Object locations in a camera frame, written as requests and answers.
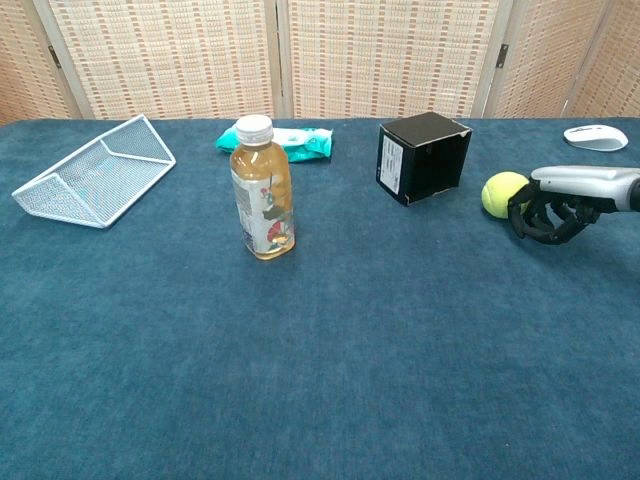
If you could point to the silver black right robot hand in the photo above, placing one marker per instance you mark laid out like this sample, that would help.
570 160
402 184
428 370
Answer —
585 182

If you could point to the yellow tennis ball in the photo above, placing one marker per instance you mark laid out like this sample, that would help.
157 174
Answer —
500 192

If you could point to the black cardboard box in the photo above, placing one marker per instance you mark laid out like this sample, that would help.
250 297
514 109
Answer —
395 165

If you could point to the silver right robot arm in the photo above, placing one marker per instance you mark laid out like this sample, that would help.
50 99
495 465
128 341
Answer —
637 195

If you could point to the white computer mouse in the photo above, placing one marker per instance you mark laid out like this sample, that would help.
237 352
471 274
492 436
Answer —
597 138

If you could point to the teal wet wipes pack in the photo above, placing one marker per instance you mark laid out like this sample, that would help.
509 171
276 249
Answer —
310 145

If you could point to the blue felt table cloth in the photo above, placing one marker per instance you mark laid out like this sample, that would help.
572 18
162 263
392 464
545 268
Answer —
320 350

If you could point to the amber tea bottle white cap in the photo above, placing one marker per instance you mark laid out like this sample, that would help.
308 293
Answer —
262 200

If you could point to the woven bamboo folding screen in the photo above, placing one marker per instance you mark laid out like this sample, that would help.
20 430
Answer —
165 60

